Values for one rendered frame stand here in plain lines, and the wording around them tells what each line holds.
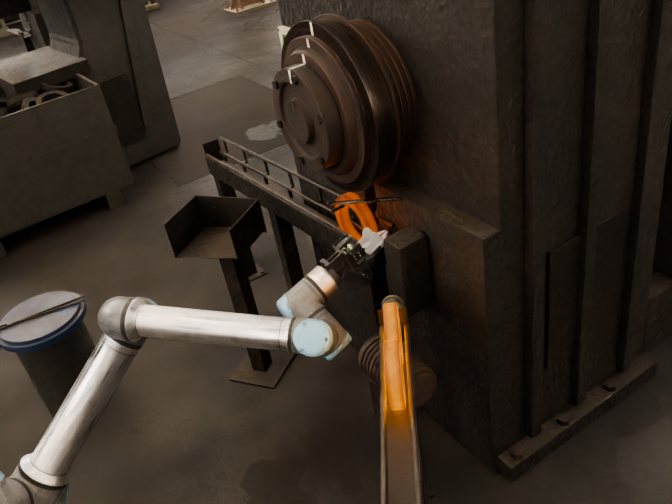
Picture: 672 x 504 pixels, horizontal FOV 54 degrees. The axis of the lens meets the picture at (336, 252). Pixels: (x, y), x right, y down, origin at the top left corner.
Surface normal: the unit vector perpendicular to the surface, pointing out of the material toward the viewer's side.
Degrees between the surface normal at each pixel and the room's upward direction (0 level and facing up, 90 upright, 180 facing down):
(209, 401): 0
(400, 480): 6
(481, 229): 0
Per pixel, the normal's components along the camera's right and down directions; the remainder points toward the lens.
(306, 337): -0.11, -0.09
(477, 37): -0.83, 0.41
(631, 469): -0.16, -0.83
